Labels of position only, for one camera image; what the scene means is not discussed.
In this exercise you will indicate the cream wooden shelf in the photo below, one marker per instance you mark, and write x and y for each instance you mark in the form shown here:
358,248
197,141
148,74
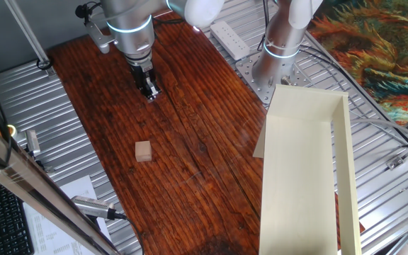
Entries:
296,177

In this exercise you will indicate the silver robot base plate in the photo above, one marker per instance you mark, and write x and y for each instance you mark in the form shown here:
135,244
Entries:
260,93

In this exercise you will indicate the silver ribbed exterior camera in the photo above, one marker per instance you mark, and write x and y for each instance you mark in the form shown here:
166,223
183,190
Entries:
90,206

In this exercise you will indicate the metal frame beam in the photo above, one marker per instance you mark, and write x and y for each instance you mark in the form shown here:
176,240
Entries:
30,180

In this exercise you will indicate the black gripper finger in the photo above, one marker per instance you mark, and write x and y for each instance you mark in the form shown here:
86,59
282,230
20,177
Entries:
152,88
141,83

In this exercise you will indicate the brown wood-grain board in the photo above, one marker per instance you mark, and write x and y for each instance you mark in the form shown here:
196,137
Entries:
190,141

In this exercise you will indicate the aluminium frame pole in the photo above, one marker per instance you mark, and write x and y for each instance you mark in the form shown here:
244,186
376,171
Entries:
27,33

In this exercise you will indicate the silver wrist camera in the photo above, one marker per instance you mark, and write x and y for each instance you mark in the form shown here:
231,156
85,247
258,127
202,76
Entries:
99,37

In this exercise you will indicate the printed paper sheet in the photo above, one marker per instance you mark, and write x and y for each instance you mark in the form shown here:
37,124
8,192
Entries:
48,233

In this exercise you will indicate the small wooden cube block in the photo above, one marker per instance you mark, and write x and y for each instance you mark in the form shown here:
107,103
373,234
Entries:
143,152

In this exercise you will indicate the white power strip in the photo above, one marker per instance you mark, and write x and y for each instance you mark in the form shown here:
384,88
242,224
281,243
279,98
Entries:
229,39

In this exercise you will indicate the colourful painted cloth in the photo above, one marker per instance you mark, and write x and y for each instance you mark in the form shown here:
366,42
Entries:
377,53

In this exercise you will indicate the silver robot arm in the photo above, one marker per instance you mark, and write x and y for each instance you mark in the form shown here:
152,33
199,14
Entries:
129,21

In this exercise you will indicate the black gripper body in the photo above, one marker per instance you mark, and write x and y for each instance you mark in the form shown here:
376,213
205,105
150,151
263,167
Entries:
142,69

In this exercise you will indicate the black keyboard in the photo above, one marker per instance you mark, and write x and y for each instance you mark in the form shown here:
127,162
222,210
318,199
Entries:
2,219

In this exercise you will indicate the small silver bracket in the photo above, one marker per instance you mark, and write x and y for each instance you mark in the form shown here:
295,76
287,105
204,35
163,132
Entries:
33,141

